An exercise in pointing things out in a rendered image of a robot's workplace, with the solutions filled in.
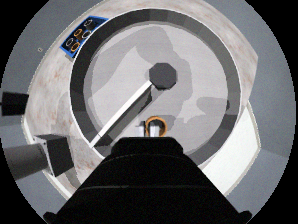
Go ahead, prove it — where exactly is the blue crate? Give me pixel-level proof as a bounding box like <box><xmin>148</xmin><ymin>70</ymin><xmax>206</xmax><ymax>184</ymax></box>
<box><xmin>59</xmin><ymin>16</ymin><xmax>109</xmax><ymax>59</ymax></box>

